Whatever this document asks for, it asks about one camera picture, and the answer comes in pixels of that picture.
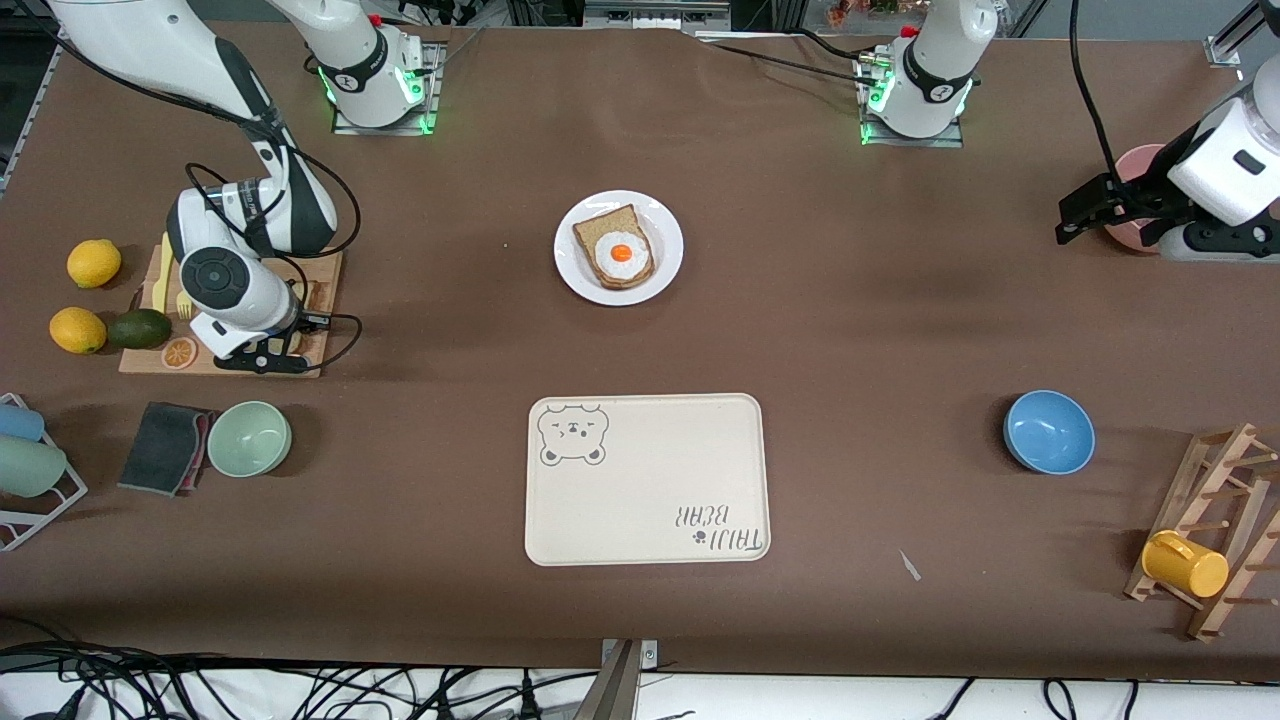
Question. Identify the toast with fried egg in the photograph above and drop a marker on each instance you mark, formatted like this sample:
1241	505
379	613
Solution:
600	228

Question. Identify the white round plate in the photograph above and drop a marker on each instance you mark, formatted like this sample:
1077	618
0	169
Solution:
665	245

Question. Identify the yellow plastic knife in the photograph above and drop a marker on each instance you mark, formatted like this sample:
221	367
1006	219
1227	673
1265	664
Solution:
160	285

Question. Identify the pink bowl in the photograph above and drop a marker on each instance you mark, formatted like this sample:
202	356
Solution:
1140	165

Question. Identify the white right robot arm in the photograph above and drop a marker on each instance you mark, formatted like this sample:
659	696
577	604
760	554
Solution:
230	285

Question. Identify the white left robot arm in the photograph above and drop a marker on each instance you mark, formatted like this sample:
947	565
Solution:
1225	165

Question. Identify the wooden cutting board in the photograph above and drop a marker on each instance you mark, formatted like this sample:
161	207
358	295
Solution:
150	355

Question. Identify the plain brown bread slice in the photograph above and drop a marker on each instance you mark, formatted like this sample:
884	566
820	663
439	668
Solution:
312	295

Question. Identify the pale green bowl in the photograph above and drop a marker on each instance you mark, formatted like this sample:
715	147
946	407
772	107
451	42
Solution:
249	440

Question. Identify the small grey tape scrap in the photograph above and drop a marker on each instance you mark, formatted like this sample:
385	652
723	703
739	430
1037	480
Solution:
910	566

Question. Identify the light blue cup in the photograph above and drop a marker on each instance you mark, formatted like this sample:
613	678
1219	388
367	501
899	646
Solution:
20	422

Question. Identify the wooden mug rack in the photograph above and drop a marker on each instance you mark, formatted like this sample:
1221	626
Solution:
1215	470

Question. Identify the orange fruit slice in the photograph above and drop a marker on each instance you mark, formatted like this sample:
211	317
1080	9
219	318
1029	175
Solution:
179	353

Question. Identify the pale green cup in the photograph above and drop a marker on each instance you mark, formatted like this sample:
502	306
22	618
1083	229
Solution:
30	467

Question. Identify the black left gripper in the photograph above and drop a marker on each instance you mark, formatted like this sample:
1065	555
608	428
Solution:
1137	200

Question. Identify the beige bear print tray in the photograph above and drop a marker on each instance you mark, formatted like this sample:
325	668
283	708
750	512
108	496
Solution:
650	470

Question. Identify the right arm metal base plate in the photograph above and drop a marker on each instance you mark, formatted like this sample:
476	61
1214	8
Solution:
430	110

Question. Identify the yellow plastic fork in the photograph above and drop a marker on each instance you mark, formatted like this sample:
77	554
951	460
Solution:
184	305

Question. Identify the blue bowl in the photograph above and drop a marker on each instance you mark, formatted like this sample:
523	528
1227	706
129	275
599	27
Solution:
1049	432

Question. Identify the metal table edge bracket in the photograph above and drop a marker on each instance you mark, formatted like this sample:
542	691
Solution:
618	685

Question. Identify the toy fried egg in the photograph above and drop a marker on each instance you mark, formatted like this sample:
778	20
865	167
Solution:
621	254

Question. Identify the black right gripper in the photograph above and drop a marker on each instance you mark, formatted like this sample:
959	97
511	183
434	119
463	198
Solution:
304	323

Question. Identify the yellow mug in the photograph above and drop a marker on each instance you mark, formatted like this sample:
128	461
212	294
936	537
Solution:
1185	565

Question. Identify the dark grey folded cloth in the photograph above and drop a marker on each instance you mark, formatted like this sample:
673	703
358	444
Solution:
160	448

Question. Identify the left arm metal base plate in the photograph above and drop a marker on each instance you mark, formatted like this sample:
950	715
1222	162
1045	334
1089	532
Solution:
870	135

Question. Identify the dark green avocado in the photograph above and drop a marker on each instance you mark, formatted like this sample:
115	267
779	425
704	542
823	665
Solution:
138	329

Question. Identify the yellow lemon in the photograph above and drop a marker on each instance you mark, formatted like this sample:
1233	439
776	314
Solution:
77	330
95	264

